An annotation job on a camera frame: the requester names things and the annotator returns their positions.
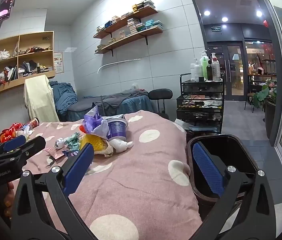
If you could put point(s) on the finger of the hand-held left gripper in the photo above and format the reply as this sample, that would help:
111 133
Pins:
13 141
35 143

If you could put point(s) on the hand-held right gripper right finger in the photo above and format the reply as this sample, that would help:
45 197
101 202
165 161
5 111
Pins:
207 168

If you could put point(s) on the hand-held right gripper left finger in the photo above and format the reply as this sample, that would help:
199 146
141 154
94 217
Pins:
79 168

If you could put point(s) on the red foam net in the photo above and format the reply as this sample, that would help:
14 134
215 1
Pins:
10 131

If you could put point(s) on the black trash bin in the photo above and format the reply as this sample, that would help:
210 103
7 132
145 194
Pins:
240 155

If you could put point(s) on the purple yogurt cup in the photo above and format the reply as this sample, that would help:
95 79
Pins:
117 130

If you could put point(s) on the small plastic bottle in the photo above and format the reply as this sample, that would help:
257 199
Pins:
23 131

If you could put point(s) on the blue candy wrapper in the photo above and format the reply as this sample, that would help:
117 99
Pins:
71 153

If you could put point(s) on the brown can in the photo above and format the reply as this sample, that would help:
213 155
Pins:
33 123

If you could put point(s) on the pink packet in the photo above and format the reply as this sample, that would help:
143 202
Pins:
55 153

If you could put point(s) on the small white round wrapper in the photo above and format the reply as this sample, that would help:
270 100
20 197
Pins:
59 143

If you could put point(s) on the green crumpled wrapper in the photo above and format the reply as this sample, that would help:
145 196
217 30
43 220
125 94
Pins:
72 140

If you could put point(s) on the yellow foam net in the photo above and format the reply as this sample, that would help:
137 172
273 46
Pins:
96 141

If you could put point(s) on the cream towel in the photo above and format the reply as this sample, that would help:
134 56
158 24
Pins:
40 97

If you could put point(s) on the white crumpled tissue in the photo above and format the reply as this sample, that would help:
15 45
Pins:
119 145

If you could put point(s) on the purple plastic bag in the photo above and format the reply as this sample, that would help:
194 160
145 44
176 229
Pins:
93 120

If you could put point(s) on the blue quilt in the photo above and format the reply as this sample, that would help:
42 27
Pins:
62 95

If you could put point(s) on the black drawer cart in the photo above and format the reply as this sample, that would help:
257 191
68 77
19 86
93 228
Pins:
199 105

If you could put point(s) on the grey blanket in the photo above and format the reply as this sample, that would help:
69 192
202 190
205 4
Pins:
111 100

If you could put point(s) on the blue covered massage bed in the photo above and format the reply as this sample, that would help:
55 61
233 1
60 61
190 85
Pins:
136 103

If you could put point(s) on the black chair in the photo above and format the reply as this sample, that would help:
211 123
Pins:
159 94

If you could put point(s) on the potted plant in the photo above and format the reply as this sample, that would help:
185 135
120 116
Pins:
268 97

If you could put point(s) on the dark brown bottle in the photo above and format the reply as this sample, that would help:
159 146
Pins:
209 72

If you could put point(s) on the white pump bottle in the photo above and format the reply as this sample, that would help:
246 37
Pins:
195 71

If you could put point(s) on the clear plastic bottle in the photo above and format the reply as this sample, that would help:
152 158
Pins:
216 68

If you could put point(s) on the green pump bottle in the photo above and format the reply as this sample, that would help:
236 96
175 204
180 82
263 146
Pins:
204 66

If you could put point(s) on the white curved pipe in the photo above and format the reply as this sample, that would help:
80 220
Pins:
111 64

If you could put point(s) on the white helmet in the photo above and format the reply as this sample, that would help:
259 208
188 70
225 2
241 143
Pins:
261 71

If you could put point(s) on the smartphone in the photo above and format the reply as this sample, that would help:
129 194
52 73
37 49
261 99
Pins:
6 5

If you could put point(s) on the exit sign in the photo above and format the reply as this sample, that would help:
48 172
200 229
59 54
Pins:
216 28

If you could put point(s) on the red hanging ornament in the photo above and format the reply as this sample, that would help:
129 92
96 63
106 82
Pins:
266 23

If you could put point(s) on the row of stacked boxes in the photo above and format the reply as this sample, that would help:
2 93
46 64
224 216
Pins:
143 5

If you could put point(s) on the wall poster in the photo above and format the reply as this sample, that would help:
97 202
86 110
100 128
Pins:
58 62

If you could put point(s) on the wooden wall cabinet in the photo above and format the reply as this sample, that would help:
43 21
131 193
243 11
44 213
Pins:
35 53

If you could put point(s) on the wooden wall shelf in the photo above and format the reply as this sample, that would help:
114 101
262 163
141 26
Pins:
131 17
131 38

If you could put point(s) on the wooden wall shelves with books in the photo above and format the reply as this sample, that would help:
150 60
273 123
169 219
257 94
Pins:
133 25

